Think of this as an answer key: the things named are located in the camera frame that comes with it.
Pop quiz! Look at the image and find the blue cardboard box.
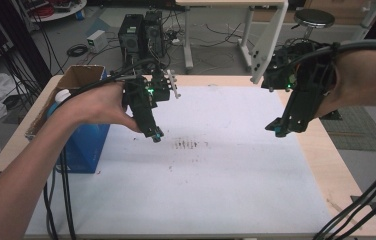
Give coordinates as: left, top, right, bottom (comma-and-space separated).
25, 64, 111, 174

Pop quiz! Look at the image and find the black computer tower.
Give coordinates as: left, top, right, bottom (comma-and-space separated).
143, 10, 168, 58
118, 13, 146, 64

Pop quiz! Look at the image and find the white foam mat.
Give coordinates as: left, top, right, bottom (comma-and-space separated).
25, 85, 334, 236

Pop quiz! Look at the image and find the person's left hand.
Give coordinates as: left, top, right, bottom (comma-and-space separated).
55, 81, 144, 134

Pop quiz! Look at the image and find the small white device box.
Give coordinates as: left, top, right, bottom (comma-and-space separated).
86, 29, 109, 54

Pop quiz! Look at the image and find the round white table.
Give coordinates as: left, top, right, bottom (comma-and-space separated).
19, 0, 88, 23

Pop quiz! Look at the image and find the right gripper grey cable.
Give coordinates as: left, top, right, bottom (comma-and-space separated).
289, 39, 376, 73

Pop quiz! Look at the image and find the dark floor mat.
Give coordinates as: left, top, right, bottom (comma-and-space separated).
320, 105, 376, 153

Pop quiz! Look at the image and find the coiled black cable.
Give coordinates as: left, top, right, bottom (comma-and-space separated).
66, 43, 90, 58

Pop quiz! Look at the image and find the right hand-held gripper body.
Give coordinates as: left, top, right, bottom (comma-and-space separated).
249, 0, 340, 134

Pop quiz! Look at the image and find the white frame table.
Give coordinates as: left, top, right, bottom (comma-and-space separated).
175, 0, 289, 72

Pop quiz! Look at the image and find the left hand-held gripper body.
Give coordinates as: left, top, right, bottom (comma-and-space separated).
121, 68, 182, 135

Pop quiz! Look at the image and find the blue bottle with white cap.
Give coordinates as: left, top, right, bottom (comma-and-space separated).
46, 88, 72, 118

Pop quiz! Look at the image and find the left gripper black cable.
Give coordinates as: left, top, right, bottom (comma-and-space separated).
55, 58, 164, 109

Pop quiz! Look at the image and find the round black stool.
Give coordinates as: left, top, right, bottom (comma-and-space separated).
293, 8, 336, 40

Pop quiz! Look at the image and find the person's right hand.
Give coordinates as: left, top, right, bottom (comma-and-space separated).
314, 49, 366, 120

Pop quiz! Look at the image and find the black hanging cable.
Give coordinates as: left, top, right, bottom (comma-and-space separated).
43, 181, 59, 240
58, 146, 78, 240

